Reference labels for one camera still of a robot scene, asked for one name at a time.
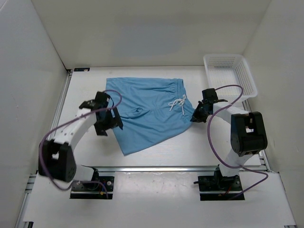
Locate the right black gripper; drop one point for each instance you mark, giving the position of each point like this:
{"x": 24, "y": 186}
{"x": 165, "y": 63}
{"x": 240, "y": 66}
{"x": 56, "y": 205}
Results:
{"x": 196, "y": 117}

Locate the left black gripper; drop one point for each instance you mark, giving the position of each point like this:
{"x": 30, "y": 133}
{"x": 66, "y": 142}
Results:
{"x": 114, "y": 122}

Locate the light blue shorts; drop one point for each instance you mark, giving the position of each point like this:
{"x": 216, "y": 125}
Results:
{"x": 152, "y": 110}

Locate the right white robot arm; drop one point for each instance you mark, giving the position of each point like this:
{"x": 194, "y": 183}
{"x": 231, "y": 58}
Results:
{"x": 239, "y": 127}

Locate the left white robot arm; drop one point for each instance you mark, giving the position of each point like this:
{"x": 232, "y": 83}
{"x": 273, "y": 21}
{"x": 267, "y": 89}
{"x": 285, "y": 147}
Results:
{"x": 56, "y": 154}

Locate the white plastic mesh basket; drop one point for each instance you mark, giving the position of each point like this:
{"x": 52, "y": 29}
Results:
{"x": 227, "y": 69}

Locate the blue label sticker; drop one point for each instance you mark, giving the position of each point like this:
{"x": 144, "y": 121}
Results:
{"x": 82, "y": 69}

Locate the aluminium front rail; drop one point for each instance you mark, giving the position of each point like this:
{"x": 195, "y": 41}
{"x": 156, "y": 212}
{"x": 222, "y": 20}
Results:
{"x": 154, "y": 168}

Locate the aluminium left rail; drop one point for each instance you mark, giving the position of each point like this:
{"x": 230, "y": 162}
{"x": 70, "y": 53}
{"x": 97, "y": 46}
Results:
{"x": 62, "y": 98}

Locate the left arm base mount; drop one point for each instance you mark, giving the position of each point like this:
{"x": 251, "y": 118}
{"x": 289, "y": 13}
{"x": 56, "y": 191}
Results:
{"x": 102, "y": 188}

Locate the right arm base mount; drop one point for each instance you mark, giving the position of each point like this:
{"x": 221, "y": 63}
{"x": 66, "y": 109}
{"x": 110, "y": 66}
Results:
{"x": 212, "y": 188}

